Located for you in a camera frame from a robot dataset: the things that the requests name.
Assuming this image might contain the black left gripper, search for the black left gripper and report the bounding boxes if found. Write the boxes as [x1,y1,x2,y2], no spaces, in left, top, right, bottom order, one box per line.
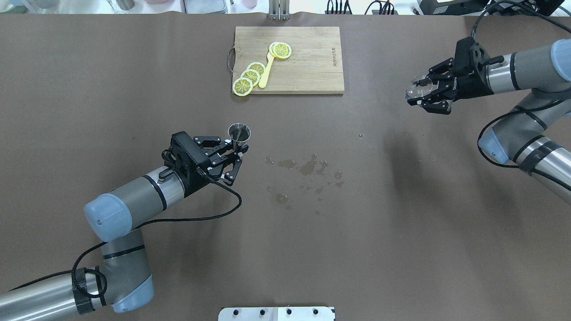
[162,131,243,198]

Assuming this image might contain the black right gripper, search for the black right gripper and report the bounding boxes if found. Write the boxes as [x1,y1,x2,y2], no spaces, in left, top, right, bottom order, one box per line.
[406,58,493,115]

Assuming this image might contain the clear glass beaker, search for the clear glass beaker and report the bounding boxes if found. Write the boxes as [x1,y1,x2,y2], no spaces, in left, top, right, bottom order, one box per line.
[405,75,438,101]

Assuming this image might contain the steel jigger measuring cup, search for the steel jigger measuring cup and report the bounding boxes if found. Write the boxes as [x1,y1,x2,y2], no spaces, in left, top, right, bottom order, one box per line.
[227,123,251,153]

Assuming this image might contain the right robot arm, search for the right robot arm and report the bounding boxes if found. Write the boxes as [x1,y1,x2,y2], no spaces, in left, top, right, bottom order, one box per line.
[405,37,571,202]

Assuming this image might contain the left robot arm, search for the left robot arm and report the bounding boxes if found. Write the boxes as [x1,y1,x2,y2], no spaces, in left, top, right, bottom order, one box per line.
[1,129,250,321]

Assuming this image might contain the lemon slice at board corner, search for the lemon slice at board corner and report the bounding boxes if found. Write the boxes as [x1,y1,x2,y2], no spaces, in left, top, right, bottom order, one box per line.
[231,77,254,97]

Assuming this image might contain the overlapping lemon slice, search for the overlapping lemon slice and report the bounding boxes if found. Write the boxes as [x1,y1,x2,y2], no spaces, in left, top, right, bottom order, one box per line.
[241,69,261,87]
[247,62,266,76]

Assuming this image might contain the lower lemon slice on knife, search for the lower lemon slice on knife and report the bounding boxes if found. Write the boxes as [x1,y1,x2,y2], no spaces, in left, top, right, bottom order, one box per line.
[269,42,279,58]

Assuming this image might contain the lemon slice on knife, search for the lemon slice on knife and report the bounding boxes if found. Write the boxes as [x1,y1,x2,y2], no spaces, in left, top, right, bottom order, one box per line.
[269,42,279,58]
[274,42,292,59]

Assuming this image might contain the top lemon slice on knife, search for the top lemon slice on knife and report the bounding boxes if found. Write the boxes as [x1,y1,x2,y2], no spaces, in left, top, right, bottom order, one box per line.
[274,42,292,59]

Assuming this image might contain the bamboo cutting board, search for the bamboo cutting board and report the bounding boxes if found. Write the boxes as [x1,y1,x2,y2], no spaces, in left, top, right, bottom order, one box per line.
[232,26,345,94]

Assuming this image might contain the metal tray with cloth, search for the metal tray with cloth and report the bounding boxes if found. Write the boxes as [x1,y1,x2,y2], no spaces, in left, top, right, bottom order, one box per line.
[183,0,228,14]

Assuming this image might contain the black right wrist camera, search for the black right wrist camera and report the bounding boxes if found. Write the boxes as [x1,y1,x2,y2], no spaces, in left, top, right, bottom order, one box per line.
[452,37,505,77]

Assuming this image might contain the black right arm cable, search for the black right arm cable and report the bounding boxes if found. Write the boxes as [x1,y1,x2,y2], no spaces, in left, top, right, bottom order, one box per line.
[471,0,571,41]

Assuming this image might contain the aluminium frame post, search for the aluminium frame post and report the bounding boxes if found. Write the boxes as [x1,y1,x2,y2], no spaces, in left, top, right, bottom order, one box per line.
[268,0,291,21]

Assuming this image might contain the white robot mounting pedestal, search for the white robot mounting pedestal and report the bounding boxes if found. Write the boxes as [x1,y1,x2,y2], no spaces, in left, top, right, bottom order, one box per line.
[218,306,337,321]

